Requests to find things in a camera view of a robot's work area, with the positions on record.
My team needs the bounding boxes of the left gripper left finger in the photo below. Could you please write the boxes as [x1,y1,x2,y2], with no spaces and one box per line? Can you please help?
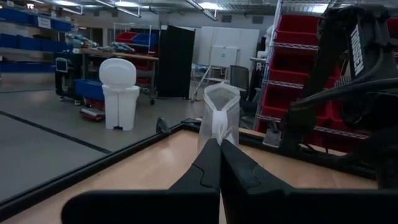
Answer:
[169,138,221,190]

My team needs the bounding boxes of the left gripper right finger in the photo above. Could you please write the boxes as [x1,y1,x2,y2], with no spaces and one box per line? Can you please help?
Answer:
[219,139,294,191]

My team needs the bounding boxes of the clear plastic zip bag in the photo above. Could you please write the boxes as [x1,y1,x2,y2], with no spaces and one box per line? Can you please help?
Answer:
[197,82,241,154]

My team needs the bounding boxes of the grey office chair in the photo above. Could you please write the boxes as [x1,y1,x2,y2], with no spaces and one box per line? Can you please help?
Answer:
[229,64,259,116]

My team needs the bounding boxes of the white pedal trash can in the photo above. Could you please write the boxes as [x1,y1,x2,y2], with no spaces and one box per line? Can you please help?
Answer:
[98,57,141,132]

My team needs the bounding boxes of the black partition panel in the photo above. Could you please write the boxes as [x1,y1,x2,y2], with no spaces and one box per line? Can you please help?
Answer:
[156,24,197,100]

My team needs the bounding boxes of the red white floor box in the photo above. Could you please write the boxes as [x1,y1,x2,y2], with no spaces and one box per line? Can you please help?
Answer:
[78,106,106,123]

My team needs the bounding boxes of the white board stand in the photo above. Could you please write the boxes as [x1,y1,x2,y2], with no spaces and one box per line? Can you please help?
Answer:
[190,26,261,104]

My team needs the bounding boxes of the wooden workbench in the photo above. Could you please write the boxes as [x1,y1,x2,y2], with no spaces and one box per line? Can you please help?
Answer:
[72,46,160,106]

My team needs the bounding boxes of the blue cart bin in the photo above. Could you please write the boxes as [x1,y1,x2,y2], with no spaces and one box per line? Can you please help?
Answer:
[73,78,105,102]

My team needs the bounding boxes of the red and blue bins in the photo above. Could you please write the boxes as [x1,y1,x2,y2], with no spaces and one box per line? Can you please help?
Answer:
[114,30,159,48]

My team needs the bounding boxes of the red bin shelf rack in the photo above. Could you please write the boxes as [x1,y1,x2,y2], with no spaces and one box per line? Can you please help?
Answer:
[253,0,398,153]

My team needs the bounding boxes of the black cart with screen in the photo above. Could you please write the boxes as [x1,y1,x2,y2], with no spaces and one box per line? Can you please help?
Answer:
[54,52,83,101]

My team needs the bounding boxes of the blue bin shelf rack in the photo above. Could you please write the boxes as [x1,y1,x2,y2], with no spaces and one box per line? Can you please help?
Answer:
[0,6,75,75]

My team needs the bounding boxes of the black clamp handle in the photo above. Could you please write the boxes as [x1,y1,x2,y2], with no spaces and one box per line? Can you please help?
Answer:
[155,116,172,136]

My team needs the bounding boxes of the black aluminium table frame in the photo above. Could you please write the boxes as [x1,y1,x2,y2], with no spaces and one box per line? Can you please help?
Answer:
[0,119,379,218]

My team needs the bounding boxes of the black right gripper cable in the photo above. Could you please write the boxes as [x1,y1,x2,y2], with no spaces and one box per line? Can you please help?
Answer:
[290,77,398,110]

